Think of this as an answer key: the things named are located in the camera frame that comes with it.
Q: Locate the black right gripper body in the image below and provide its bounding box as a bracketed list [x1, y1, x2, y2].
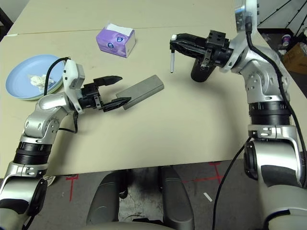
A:
[200, 30, 235, 72]

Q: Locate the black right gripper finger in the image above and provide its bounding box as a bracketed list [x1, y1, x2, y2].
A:
[169, 42, 207, 60]
[174, 33, 209, 48]

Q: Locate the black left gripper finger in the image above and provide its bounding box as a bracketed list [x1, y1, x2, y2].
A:
[103, 96, 132, 113]
[93, 75, 123, 87]

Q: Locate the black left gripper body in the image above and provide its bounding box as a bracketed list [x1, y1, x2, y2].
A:
[78, 82, 104, 111]

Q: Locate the white pen black tip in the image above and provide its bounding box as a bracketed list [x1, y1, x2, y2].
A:
[169, 34, 177, 74]

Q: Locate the grey glasses case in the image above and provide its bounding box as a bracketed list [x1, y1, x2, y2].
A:
[116, 74, 165, 111]

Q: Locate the white tissue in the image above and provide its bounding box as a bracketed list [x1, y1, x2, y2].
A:
[27, 73, 55, 88]

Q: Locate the blue plastic plate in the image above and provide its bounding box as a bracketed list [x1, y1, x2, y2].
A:
[5, 54, 64, 100]

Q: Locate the black plastic cup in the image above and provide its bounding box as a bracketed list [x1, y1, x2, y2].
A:
[190, 56, 217, 82]

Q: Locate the purple tissue pack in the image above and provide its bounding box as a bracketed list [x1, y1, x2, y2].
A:
[95, 22, 136, 59]

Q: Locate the black tripod stand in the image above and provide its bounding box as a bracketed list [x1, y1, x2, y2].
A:
[258, 0, 307, 36]

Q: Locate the brown cardboard box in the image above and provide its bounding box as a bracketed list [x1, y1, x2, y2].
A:
[283, 42, 307, 74]

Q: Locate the grey robot left leg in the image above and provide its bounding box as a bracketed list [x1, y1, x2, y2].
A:
[86, 171, 128, 226]

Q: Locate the grey robot leg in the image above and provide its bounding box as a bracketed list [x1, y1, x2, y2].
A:
[159, 165, 194, 230]
[86, 171, 128, 226]

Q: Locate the grey robot right leg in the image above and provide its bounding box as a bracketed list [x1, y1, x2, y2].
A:
[159, 165, 194, 230]

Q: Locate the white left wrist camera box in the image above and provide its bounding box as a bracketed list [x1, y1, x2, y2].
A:
[62, 58, 86, 114]

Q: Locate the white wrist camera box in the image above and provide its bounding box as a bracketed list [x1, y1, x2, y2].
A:
[62, 58, 86, 114]
[234, 0, 260, 43]

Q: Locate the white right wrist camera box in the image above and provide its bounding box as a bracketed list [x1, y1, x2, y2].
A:
[234, 0, 260, 43]

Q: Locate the black left wrist camera cable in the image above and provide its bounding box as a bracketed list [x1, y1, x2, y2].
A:
[44, 57, 80, 134]

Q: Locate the wooden side table black frame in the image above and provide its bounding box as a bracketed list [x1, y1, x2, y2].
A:
[0, 7, 14, 32]

